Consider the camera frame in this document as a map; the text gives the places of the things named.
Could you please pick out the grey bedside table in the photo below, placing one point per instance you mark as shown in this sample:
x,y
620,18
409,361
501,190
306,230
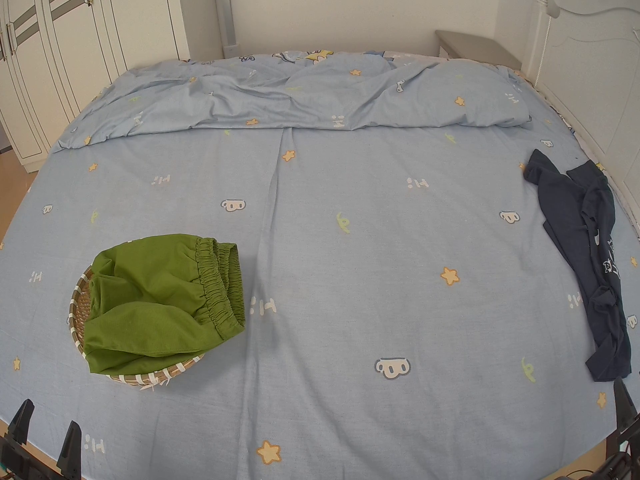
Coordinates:
x,y
470,48

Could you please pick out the dark blue garment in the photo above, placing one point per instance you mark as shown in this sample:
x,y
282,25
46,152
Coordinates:
x,y
570,208

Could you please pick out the bed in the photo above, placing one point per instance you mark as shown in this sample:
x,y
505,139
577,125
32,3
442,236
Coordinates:
x,y
375,268

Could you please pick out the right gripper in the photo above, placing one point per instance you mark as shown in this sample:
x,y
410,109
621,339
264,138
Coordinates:
x,y
625,460

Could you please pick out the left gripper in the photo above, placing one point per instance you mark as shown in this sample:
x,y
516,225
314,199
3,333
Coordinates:
x,y
15,463

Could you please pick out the pale blue quilt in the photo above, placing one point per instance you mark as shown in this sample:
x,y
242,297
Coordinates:
x,y
325,93

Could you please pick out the round woven basket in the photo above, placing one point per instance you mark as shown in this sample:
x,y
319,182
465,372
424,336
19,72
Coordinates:
x,y
130,379

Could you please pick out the green shorts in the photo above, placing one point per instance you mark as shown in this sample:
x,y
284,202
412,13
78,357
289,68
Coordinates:
x,y
150,318

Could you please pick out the grey wall pipe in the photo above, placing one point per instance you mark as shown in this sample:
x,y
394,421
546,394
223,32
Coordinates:
x,y
226,13

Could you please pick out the white wardrobe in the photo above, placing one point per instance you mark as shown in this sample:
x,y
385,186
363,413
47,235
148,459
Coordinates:
x,y
60,68

